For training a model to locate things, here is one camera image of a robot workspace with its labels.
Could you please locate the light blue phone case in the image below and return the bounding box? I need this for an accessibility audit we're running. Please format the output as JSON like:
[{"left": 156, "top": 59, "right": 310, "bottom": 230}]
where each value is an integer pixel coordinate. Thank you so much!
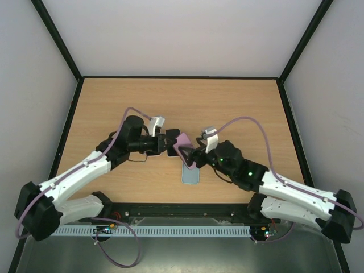
[{"left": 181, "top": 164, "right": 200, "bottom": 185}]

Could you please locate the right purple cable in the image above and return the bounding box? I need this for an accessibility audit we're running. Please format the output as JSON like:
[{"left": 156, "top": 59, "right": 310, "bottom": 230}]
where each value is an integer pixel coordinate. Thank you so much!
[{"left": 214, "top": 115, "right": 363, "bottom": 244}]

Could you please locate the black aluminium frame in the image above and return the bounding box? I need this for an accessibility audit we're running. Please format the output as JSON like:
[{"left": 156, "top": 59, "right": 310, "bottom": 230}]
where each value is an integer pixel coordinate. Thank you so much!
[{"left": 9, "top": 1, "right": 350, "bottom": 272}]

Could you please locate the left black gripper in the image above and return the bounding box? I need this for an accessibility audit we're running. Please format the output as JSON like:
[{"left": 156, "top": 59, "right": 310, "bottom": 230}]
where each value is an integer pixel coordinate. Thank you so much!
[{"left": 129, "top": 133, "right": 176, "bottom": 155}]

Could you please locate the white slotted cable duct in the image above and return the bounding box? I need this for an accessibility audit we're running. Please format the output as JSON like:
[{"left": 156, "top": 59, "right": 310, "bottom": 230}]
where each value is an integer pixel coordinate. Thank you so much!
[{"left": 53, "top": 225, "right": 251, "bottom": 238}]

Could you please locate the black screen phone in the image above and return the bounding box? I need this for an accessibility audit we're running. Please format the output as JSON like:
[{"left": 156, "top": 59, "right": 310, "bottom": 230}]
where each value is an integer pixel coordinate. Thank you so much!
[{"left": 146, "top": 152, "right": 162, "bottom": 157}]

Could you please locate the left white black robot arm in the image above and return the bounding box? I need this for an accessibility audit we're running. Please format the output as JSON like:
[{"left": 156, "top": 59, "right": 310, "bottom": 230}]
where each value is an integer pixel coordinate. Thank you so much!
[{"left": 14, "top": 115, "right": 175, "bottom": 241}]

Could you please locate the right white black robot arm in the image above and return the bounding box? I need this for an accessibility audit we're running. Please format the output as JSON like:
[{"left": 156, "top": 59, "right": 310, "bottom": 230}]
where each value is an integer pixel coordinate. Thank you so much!
[{"left": 173, "top": 140, "right": 357, "bottom": 243}]

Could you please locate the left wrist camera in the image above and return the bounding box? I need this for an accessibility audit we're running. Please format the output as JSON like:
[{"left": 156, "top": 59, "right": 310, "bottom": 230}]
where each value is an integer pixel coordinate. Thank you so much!
[{"left": 147, "top": 116, "right": 165, "bottom": 137}]

